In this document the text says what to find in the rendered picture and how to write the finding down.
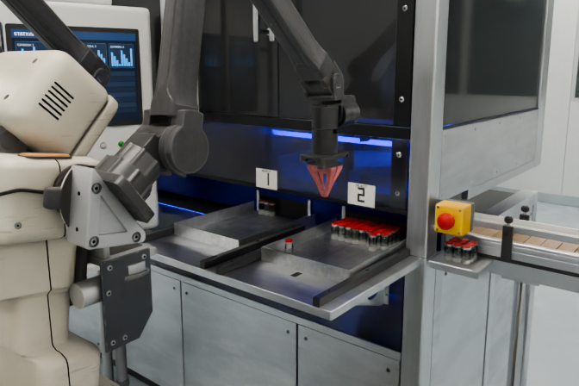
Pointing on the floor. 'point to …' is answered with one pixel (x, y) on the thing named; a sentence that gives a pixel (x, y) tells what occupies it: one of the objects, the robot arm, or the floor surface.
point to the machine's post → (425, 160)
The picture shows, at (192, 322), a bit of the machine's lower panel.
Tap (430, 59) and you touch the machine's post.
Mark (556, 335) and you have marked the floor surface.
